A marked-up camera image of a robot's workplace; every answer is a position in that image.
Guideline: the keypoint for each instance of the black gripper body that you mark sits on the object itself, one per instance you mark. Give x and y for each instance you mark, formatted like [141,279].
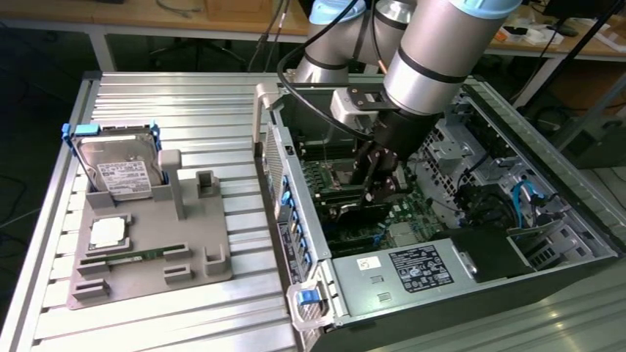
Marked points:
[406,132]

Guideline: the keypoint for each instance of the black Nvidia graphics card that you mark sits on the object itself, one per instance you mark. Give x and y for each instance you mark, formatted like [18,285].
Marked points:
[360,218]

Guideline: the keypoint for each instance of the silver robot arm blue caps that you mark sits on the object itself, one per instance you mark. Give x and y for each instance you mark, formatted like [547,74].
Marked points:
[431,47]

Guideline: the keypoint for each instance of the CPU socket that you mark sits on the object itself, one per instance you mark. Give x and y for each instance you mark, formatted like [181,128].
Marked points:
[340,176]

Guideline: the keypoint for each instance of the thin metal locking lever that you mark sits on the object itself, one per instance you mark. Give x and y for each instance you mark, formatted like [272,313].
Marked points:
[325,157]

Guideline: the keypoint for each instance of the black RAM slot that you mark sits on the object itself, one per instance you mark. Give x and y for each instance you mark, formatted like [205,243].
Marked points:
[321,154]
[318,145]

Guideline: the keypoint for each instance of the black RAM stick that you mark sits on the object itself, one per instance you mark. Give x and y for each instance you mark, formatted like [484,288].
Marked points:
[333,201]

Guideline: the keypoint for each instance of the metal disk bay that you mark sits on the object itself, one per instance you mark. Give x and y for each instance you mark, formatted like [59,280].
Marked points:
[455,157]

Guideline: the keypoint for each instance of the green motherboard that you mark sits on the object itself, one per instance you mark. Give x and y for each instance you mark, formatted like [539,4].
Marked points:
[421,216]

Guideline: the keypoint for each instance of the silver chipset heat sink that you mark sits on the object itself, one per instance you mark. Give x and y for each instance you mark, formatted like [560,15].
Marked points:
[406,234]

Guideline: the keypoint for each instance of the black expansion slot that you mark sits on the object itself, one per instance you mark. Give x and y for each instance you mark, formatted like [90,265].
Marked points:
[353,247]

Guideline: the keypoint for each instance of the black plastic cover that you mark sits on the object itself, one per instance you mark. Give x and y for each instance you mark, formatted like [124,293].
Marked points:
[489,253]

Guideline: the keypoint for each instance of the grey power supply with label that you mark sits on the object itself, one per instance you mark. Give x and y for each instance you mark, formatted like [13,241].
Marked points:
[372,289]

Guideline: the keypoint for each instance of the small orange white item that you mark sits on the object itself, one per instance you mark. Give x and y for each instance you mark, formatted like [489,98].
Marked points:
[503,35]

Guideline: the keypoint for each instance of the blue case latch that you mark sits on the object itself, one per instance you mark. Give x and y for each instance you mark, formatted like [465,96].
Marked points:
[309,296]

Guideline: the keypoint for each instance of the white tray with black part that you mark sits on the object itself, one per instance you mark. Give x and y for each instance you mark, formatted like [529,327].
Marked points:
[536,36]

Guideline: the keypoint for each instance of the black open PC case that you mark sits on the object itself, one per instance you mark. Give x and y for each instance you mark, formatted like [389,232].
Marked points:
[465,322]

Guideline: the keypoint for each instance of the black slanted pole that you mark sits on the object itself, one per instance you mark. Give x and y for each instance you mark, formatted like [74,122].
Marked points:
[585,36]

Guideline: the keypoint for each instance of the grey plastic parts rack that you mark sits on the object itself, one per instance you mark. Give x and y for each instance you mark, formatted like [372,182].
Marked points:
[148,227]

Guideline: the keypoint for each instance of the hard disk in blue carrier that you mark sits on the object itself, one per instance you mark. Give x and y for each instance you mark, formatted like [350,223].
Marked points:
[118,165]

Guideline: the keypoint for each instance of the black monitor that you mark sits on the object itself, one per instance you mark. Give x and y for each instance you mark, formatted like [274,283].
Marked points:
[587,7]

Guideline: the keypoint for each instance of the green RAM stick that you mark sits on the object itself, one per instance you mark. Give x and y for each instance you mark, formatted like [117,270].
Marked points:
[133,254]

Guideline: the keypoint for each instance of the silver CPU chip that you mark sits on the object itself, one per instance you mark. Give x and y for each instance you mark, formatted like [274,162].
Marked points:
[110,232]

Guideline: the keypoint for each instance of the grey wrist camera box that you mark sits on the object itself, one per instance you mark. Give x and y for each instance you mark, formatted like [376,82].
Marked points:
[348,106]

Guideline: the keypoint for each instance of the wooden desk grey frame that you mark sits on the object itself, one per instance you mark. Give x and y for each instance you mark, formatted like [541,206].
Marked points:
[148,18]
[519,48]

